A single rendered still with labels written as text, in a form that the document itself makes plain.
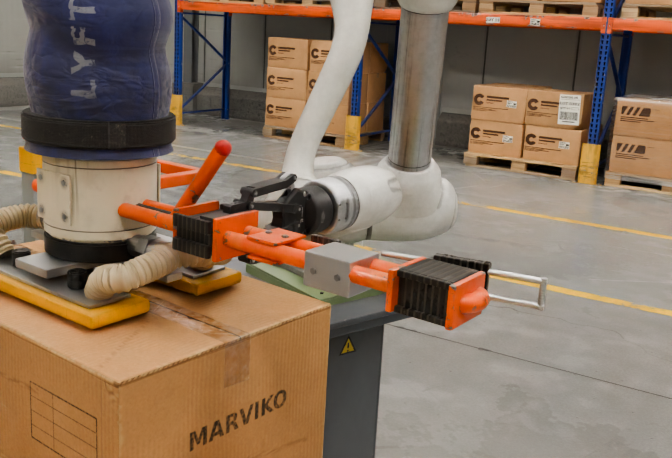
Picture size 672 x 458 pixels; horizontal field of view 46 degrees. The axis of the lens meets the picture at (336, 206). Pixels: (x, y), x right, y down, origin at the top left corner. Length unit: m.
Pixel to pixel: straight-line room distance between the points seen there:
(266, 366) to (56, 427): 0.29
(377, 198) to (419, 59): 0.49
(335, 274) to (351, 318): 0.80
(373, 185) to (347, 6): 0.39
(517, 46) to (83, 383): 9.02
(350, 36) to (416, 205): 0.51
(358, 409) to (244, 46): 9.95
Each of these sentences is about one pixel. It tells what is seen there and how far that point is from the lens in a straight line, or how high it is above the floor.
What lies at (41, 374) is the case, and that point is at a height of 0.90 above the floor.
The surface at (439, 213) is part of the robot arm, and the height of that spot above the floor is 0.95.
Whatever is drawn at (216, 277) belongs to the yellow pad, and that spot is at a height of 0.97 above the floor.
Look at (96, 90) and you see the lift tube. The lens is 1.15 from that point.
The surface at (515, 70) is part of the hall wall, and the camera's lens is 9.82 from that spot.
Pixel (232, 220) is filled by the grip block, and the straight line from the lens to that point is 1.06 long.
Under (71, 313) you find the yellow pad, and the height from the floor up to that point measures 0.97.
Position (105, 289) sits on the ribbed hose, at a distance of 1.12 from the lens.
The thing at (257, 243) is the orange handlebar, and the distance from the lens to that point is 1.01.
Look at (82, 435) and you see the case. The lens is 1.08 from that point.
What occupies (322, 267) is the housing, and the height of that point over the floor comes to 1.08.
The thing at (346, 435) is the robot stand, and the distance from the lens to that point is 2.06.
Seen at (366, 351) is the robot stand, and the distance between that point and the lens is 1.99.
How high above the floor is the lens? 1.36
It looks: 13 degrees down
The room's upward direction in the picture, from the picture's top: 3 degrees clockwise
